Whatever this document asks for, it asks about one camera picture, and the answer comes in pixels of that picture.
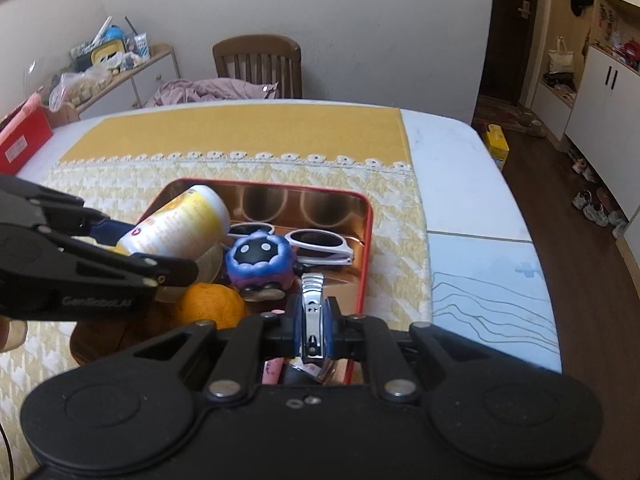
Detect person's left hand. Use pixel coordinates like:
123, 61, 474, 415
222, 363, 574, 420
0, 318, 29, 352

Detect clear plastic bag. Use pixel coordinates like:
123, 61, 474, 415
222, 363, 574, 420
48, 70, 109, 111

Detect pink white shoe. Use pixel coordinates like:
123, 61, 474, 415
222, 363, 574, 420
569, 156, 599, 182

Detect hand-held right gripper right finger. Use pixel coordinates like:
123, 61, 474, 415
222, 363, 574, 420
322, 297, 517, 400

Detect yellow houndstooth tablecloth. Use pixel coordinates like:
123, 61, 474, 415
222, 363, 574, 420
0, 101, 434, 480

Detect red tin box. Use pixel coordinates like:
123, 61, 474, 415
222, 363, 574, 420
70, 178, 375, 387

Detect white yellow plastic bottle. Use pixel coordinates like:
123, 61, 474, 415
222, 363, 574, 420
115, 184, 232, 257

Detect large red box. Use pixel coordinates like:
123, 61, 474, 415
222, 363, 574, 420
0, 92, 55, 177

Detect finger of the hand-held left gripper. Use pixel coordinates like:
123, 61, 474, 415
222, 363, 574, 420
37, 232, 200, 289
0, 175, 136, 244

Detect white storage cabinet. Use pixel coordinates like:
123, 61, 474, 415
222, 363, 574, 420
527, 0, 640, 262

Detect clear round lid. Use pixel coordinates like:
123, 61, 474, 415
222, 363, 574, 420
155, 242, 226, 304

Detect white tote bag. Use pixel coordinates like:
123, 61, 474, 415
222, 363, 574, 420
547, 37, 576, 75

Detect pink cloth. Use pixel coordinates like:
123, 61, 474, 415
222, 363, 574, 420
144, 78, 280, 109

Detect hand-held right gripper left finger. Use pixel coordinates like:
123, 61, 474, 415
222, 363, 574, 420
102, 300, 306, 402

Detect wooden chair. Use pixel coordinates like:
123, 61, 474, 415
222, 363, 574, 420
212, 34, 304, 100

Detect wooden side cabinet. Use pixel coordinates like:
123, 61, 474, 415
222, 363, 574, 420
45, 43, 180, 122

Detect blue plush toy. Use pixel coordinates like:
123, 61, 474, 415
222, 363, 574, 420
223, 231, 300, 302

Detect yellow cardboard box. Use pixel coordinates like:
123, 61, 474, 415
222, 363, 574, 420
482, 123, 511, 171

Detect orange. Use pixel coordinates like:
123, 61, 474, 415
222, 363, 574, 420
173, 282, 246, 331

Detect yellow dark container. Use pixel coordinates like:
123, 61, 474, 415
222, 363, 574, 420
89, 39, 126, 69

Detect printed blue white table mat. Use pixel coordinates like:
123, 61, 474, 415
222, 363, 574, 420
427, 231, 566, 377

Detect dark wooden door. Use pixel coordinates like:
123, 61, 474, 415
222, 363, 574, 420
487, 0, 539, 107

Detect silver nail clipper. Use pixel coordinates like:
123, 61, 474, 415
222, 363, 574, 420
298, 272, 329, 364

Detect white sunglasses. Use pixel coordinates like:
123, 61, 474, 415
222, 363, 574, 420
227, 222, 355, 266

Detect brown slippers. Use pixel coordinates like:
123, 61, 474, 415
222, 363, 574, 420
514, 112, 549, 139

